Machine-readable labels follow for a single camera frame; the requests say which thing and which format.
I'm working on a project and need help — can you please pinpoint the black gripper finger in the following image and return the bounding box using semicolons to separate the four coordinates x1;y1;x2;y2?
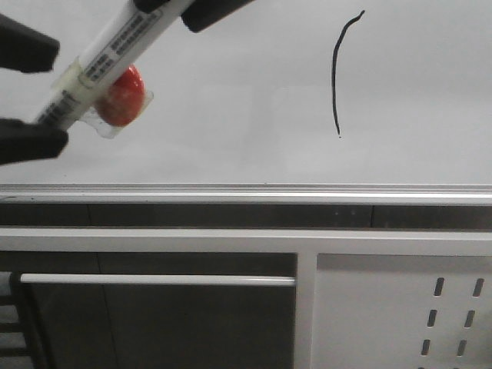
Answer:
1;14;60;73
1;118;68;165
181;0;253;32
134;0;169;12

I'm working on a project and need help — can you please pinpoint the white whiteboard marker pen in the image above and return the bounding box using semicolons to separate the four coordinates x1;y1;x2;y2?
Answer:
33;1;191;131

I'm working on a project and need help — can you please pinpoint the red round magnet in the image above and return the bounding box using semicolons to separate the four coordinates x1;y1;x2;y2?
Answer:
94;65;145;128

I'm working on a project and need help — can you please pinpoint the white horizontal metal rod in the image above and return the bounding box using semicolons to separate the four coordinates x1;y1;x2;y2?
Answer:
20;273;296;287

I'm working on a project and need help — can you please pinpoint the black marker stroke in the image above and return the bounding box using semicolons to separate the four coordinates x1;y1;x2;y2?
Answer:
331;9;366;138

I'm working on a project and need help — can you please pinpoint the white perforated metal panel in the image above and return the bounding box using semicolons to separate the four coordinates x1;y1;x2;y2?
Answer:
311;254;491;368

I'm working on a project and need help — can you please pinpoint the whiteboard with aluminium frame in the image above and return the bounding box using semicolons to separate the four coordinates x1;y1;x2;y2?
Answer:
1;1;491;204

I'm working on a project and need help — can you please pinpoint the white metal stand frame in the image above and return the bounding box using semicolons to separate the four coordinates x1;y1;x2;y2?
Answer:
1;228;491;368

